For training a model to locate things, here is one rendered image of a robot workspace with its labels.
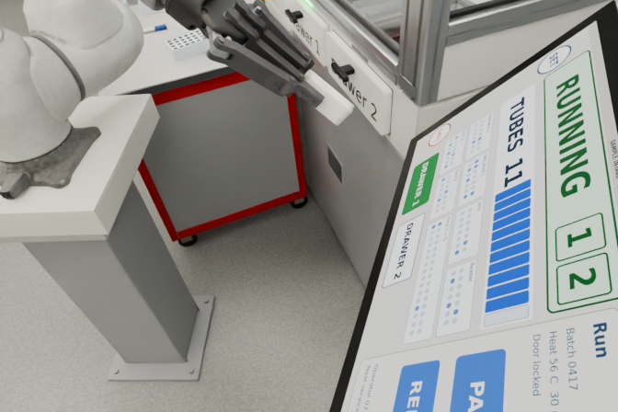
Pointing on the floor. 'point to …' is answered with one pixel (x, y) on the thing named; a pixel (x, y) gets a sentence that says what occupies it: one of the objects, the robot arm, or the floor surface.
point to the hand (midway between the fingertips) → (324, 97)
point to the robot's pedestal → (131, 294)
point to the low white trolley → (211, 136)
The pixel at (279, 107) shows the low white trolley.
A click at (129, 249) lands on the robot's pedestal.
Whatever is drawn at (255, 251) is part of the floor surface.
